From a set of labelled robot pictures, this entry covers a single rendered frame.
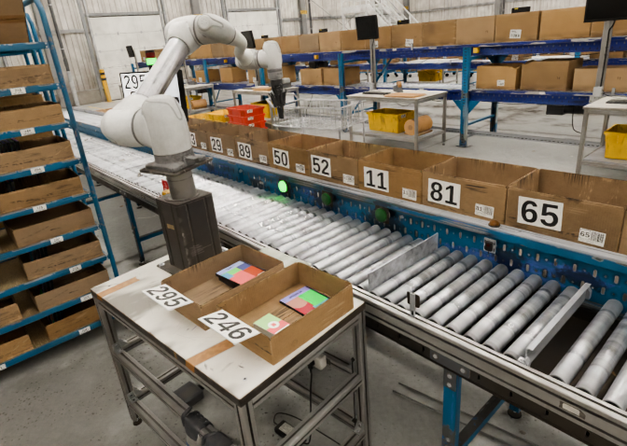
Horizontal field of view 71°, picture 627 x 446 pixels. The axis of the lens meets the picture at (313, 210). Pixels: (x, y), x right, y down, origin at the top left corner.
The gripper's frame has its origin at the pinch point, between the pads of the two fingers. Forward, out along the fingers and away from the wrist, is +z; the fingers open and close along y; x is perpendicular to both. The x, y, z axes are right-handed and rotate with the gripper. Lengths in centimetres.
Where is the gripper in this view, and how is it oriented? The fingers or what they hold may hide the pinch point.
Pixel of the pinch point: (281, 112)
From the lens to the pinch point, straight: 277.4
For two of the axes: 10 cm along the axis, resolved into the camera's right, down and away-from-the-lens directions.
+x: -6.8, -2.1, 7.1
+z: 1.2, 9.2, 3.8
